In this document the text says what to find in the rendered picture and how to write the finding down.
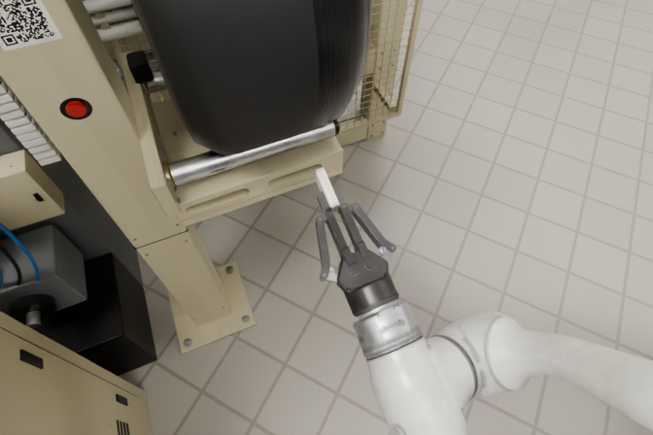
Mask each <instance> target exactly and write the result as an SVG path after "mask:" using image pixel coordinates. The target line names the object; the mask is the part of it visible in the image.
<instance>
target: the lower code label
mask: <svg viewBox="0 0 653 435"><path fill-rule="evenodd" d="M57 39H62V36H61V34H60V32H59V31H58V29H57V27H56V26H55V24H54V22H53V20H52V18H51V16H50V14H49V13H48V11H47V9H46V8H45V6H44V4H43V2H42V1H41V0H0V46H1V48H2V49H3V50H4V51H7V50H14V49H19V48H23V47H28V46H32V45H36V44H41V43H45V42H48V41H53V40H57Z"/></svg>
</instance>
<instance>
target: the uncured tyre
mask: <svg viewBox="0 0 653 435"><path fill-rule="evenodd" d="M133 2H134V4H135V7H136V10H137V12H138V15H139V18H140V19H141V22H142V25H143V27H144V30H145V33H146V35H147V38H148V40H149V43H150V46H151V48H152V51H153V54H154V56H155V60H156V63H157V65H158V68H159V71H160V73H161V76H162V77H163V80H164V82H165V85H166V87H167V90H168V92H169V94H170V97H171V99H172V102H173V104H174V106H175V108H176V111H177V113H178V115H179V117H180V118H181V120H182V122H183V123H184V125H185V127H186V129H187V130H188V132H189V134H190V136H191V138H192V139H193V140H194V142H195V143H196V144H198V145H200V146H202V147H205V148H207V149H209V150H211V151H215V152H217V153H219V154H234V153H241V152H244V151H250V150H253V149H256V148H259V147H263V146H266V145H269V144H272V143H275V142H279V141H282V140H285V139H288V138H290V137H294V136H297V135H300V134H303V133H307V132H310V131H313V130H316V129H319V128H323V127H325V126H327V125H328V124H330V123H331V122H333V121H334V120H336V119H337V118H339V117H340V116H341V115H342V114H343V113H344V112H345V110H346V109H347V107H348V105H349V103H350V101H351V99H352V97H353V95H354V94H355V92H356V90H357V88H358V86H359V84H360V82H361V78H362V76H363V72H364V69H365V65H366V60H367V56H368V49H369V40H370V24H371V0H133Z"/></svg>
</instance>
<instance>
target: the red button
mask: <svg viewBox="0 0 653 435"><path fill-rule="evenodd" d="M65 110H66V113H67V114H68V115H69V116H71V117H82V116H84V115H85V114H86V112H87V108H86V105H85V104H84V103H83V102H80V101H71V102H69V103H68V104H67V105H66V107H65Z"/></svg>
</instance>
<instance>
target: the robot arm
mask: <svg viewBox="0 0 653 435"><path fill-rule="evenodd" d="M314 178H315V181H316V183H317V185H318V188H319V190H320V192H318V193H317V200H318V202H319V205H320V207H321V210H322V212H323V213H322V214H321V215H320V216H319V217H317V218H316V222H315V225H316V232H317V239H318V245H319V252H320V259H321V264H322V268H321V273H320V281H321V282H325V281H329V282H334V283H336V284H337V286H338V287H340V288H341V289H342V290H343V292H344V294H345V296H346V299H347V301H348V304H349V306H350V309H351V311H352V313H353V316H355V317H359V320H358V321H356V322H355V323H353V327H354V328H355V331H356V333H357V336H358V338H359V342H360V345H361V349H362V351H363V356H364V357H365V359H366V361H367V364H368V368H369V373H370V381H371V385H372V388H373V391H374V394H375V397H376V399H377V402H378V405H379V407H380V409H381V412H382V414H383V416H384V418H385V421H386V423H387V425H388V426H389V428H390V429H391V431H392V433H393V435H467V430H466V420H465V417H464V412H463V409H464V407H465V406H466V404H467V402H468V401H469V400H470V399H472V398H474V397H476V396H479V395H481V396H483V397H486V396H490V395H493V394H497V393H502V392H506V391H510V390H519V389H522V388H523V387H525V386H526V385H527V383H528V382H529V380H530V378H531V377H532V376H538V375H548V376H556V377H560V378H562V379H565V380H566V381H568V382H570V383H572V384H573V385H576V386H577V387H579V388H581V389H582V390H584V391H586V392H587V393H589V394H590V395H592V396H594V397H595V398H597V399H599V400H600V401H601V402H603V403H604V404H606V405H607V406H609V407H611V408H612V409H614V410H616V411H617V412H619V413H621V414H622V415H624V416H626V417H627V418H630V419H631V420H633V421H635V422H636V423H638V424H640V425H642V426H643V427H645V428H647V429H649V430H651V431H653V361H652V360H649V359H645V358H642V357H639V356H635V355H632V354H629V353H626V352H622V351H617V350H614V349H611V348H608V347H605V346H601V345H598V344H595V343H591V342H588V341H585V340H581V339H578V338H575V337H571V336H568V335H563V334H557V333H550V332H541V331H531V330H526V329H523V327H522V326H521V325H520V324H519V323H518V322H517V321H516V320H515V319H514V318H512V317H510V316H508V315H506V314H504V313H501V312H496V311H481V312H476V313H473V314H470V315H468V316H465V317H463V318H459V319H457V320H455V321H453V322H452V323H450V324H448V325H446V326H445V327H443V328H441V329H440V330H438V331H437V332H436V333H435V334H434V335H432V336H431V337H429V338H427V339H425V338H424V336H423V335H422V331H421V328H419V326H418V324H417V321H416V320H415V318H414V316H413V314H412V311H411V309H410V307H409V305H408V303H407V302H405V301H403V302H401V303H398V302H397V300H396V299H398V296H399V295H398V292H397V290H396V288H395V284H394V282H393V280H392V278H391V276H390V274H389V263H388V260H389V258H390V256H391V255H392V254H393V253H394V252H395V250H396V246H395V245H394V244H392V243H391V242H389V241H388V240H386V239H385V238H384V236H383V235H382V234H381V232H380V231H379V230H378V228H377V227H376V226H375V225H374V223H373V222H372V221H371V219H370V218H369V217H368V215H367V214H366V213H365V211H364V210H363V209H362V208H361V206H360V205H359V204H358V203H354V204H347V203H346V202H345V200H344V198H343V196H342V194H341V191H340V189H339V187H338V186H335V187H332V186H331V184H330V181H329V179H328V177H327V173H326V171H325V169H324V168H323V167H322V168H320V169H316V171H315V175H314ZM337 210H339V211H338V214H339V215H340V216H341V218H342V221H343V223H344V225H345V228H346V230H347V232H348V235H349V237H350V239H351V242H352V244H353V246H354V250H355V252H351V251H350V248H349V247H348V246H347V243H346V241H345V239H344V236H343V234H342V232H341V229H340V227H339V225H338V222H337V220H336V218H335V216H334V213H333V212H336V211H337ZM353 217H354V218H355V219H356V221H357V222H358V223H359V225H360V226H361V228H362V229H363V230H364V232H365V233H366V234H367V236H368V237H369V238H370V239H371V241H372V242H373V243H374V245H375V246H376V247H377V248H378V249H379V253H380V254H381V256H380V255H378V254H376V253H375V252H373V251H371V250H369V249H368V248H367V246H366V244H365V242H364V240H363V239H362V237H361V234H360V232H359V230H358V228H357V226H356V223H355V221H354V219H353ZM325 223H326V224H327V227H328V229H329V231H330V234H331V236H332V238H333V241H334V243H335V245H336V247H337V249H338V252H339V255H340V258H341V261H340V265H339V269H338V273H337V275H335V273H334V269H333V268H332V267H330V258H329V252H328V245H327V234H326V228H325Z"/></svg>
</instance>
